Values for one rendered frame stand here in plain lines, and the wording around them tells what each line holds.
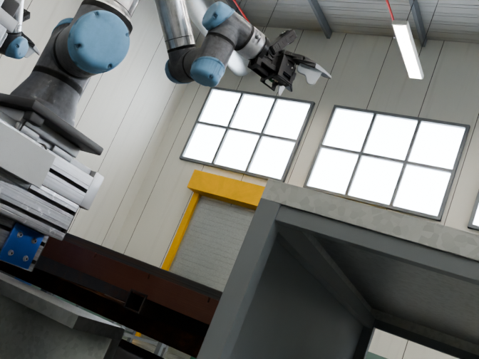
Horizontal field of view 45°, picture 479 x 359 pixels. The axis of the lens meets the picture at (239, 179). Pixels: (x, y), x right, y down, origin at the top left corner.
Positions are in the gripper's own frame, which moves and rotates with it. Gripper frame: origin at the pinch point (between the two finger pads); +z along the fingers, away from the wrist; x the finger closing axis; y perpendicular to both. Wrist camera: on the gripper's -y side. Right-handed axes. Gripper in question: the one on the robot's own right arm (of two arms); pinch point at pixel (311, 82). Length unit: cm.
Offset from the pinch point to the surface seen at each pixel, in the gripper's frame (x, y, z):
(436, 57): -494, -611, 646
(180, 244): -888, -173, 483
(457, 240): 57, 51, -7
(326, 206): 38, 48, -18
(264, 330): 11, 68, -2
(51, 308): -21, 77, -35
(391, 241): 48, 53, -12
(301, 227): 34, 53, -20
